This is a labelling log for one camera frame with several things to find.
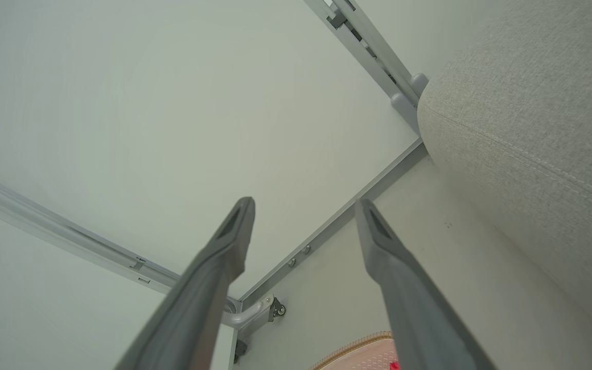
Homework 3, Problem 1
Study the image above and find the grey metal corner rail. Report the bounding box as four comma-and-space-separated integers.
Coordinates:
0, 165, 276, 329

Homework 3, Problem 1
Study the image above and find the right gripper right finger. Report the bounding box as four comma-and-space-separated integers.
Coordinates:
355, 198, 497, 370

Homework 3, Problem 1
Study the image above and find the grey metal baseboard rail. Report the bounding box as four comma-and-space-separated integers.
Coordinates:
237, 139, 428, 309

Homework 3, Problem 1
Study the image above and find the grey fabric sofa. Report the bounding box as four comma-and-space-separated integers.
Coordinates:
417, 0, 592, 355

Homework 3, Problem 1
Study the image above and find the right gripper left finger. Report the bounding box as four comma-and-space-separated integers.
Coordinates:
115, 197, 256, 370

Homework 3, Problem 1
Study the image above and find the grey metal partition post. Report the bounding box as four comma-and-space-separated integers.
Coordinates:
304, 0, 429, 135

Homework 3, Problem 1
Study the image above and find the white laundry basket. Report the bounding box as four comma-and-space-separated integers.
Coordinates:
310, 331, 399, 370

